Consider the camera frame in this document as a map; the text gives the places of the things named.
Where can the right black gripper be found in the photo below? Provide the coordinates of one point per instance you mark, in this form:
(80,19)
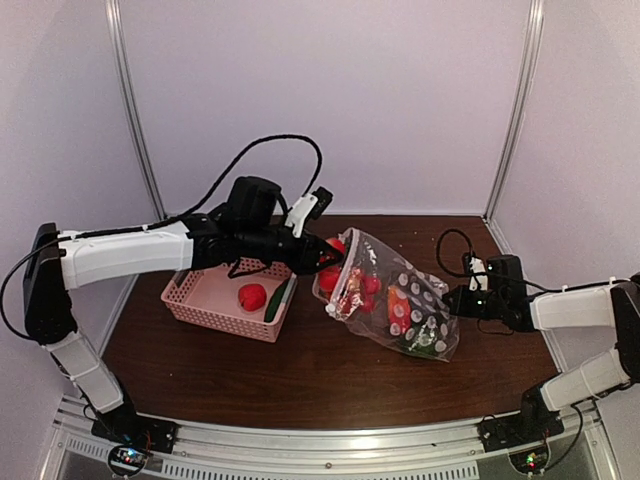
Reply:
(459,308)

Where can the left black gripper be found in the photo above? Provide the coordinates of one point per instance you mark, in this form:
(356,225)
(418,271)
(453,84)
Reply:
(304,261)

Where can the fake lychee bunch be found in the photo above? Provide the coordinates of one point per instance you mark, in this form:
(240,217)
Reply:
(353,286)

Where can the clear zip top bag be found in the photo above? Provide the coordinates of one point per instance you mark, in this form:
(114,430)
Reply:
(424,292)

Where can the green fake cucumber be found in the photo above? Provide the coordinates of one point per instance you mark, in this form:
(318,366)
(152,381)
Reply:
(278,303)

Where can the pink plastic basket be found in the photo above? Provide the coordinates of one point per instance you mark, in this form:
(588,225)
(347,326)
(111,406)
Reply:
(208,298)

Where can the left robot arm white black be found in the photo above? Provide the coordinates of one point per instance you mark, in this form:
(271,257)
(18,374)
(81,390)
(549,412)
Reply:
(239,228)

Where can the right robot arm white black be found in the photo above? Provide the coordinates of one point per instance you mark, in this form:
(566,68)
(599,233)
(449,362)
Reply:
(497,290)

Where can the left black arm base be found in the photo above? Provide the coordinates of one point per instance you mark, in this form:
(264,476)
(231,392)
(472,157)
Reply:
(124,425)

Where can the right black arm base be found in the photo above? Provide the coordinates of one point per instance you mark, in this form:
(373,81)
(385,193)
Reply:
(520,425)

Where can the green fake pepper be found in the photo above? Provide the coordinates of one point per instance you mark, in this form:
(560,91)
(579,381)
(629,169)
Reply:
(423,342)

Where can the red orange fake tomato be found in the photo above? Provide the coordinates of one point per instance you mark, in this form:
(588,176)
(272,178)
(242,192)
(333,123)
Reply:
(398,307)

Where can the right circuit board with leds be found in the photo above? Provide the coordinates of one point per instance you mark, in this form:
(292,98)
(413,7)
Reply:
(529,462)

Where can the circuit board with leds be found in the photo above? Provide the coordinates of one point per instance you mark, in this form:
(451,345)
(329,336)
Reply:
(125,460)
(529,462)

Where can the left circuit board with leds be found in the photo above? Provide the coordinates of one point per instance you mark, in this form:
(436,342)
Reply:
(125,460)

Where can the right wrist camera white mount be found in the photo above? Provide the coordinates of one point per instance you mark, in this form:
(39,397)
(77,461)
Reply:
(476,269)

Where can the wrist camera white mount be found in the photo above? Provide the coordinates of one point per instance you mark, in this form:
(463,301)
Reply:
(476,269)
(310,206)

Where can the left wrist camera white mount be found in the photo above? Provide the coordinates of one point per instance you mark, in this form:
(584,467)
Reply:
(310,206)

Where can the front aluminium rail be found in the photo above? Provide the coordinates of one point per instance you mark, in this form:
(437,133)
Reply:
(451,450)

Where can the right aluminium frame post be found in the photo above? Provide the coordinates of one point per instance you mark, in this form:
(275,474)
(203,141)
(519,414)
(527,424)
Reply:
(528,65)

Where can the aluminium frame post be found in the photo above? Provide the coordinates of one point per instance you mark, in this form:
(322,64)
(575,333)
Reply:
(123,71)
(528,65)

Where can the left aluminium frame post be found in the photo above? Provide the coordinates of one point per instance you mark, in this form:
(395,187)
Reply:
(123,71)

